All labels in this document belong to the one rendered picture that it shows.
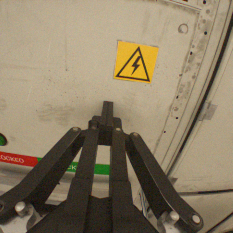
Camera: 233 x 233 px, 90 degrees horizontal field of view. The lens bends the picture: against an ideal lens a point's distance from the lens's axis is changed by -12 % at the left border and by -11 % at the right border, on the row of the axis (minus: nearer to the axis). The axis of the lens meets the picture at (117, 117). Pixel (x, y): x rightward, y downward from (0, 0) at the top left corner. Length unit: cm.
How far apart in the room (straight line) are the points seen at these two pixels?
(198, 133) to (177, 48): 29
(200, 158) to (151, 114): 34
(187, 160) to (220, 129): 14
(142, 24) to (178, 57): 7
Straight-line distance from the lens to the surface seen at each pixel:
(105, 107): 18
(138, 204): 46
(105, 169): 30
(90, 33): 19
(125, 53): 19
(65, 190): 31
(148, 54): 20
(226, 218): 136
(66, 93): 21
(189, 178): 60
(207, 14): 38
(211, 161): 57
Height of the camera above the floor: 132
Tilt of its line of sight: 29 degrees down
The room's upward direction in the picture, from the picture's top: 9 degrees clockwise
